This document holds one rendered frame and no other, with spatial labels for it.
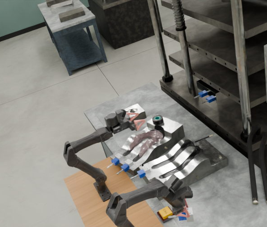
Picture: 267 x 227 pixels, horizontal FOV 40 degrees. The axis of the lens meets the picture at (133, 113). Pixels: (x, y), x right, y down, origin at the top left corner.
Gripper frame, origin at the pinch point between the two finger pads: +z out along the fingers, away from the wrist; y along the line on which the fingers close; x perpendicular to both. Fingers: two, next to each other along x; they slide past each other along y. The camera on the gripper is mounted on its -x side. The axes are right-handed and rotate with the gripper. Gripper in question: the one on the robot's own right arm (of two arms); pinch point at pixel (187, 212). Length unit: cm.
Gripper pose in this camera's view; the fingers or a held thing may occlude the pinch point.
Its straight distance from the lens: 202.4
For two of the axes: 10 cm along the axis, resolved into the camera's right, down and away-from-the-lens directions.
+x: -7.5, 5.4, 3.7
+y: 0.1, -5.5, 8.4
